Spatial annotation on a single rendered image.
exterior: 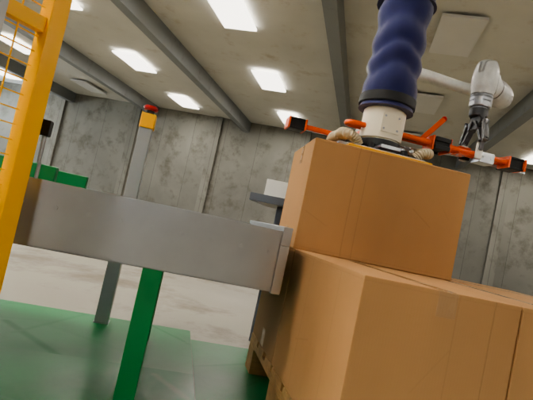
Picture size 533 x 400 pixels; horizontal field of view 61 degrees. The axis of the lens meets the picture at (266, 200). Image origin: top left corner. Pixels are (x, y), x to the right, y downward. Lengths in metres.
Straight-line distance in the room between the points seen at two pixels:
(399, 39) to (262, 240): 0.99
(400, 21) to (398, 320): 1.25
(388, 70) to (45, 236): 1.34
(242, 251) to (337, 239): 0.39
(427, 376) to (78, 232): 0.98
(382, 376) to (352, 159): 0.82
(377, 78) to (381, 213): 0.54
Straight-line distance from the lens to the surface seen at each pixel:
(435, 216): 1.75
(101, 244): 1.38
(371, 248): 1.66
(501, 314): 1.19
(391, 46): 1.91
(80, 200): 1.39
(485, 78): 2.14
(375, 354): 1.05
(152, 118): 2.22
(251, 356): 1.93
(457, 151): 2.03
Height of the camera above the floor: 0.60
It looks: 3 degrees up
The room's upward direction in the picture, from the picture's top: 12 degrees clockwise
